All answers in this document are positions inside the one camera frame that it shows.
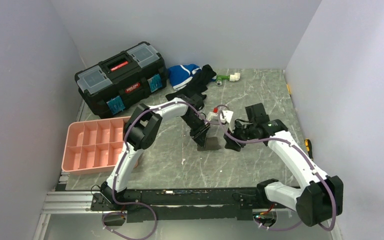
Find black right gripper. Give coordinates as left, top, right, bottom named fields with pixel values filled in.
left=223, top=118, right=256, bottom=152

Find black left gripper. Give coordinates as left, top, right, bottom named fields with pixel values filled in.
left=181, top=115, right=211, bottom=151

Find olive underwear with beige waistband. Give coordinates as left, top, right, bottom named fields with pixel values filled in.
left=197, top=136, right=222, bottom=152

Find pink compartment tray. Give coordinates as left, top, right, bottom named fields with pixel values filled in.
left=61, top=116, right=130, bottom=175

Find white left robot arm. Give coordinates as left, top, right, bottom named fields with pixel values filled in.
left=100, top=94, right=210, bottom=210

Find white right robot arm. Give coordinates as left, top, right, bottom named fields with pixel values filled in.
left=218, top=103, right=344, bottom=231

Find black underwear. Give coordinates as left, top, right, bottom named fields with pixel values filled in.
left=165, top=64, right=217, bottom=101

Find blue white garment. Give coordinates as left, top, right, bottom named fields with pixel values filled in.
left=167, top=64, right=202, bottom=91

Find green white pipe fitting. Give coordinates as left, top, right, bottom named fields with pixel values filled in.
left=215, top=72, right=241, bottom=86

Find yellow black screwdriver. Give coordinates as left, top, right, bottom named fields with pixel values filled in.
left=304, top=138, right=313, bottom=159

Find black plastic toolbox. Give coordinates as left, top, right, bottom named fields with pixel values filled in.
left=74, top=41, right=169, bottom=119

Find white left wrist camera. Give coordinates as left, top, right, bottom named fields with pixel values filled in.
left=206, top=107, right=222, bottom=125

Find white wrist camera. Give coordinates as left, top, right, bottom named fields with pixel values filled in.
left=219, top=110, right=234, bottom=125
left=206, top=107, right=222, bottom=125

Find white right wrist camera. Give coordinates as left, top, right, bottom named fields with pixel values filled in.
left=219, top=110, right=234, bottom=125

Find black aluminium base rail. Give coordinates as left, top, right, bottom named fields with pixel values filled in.
left=43, top=188, right=286, bottom=223

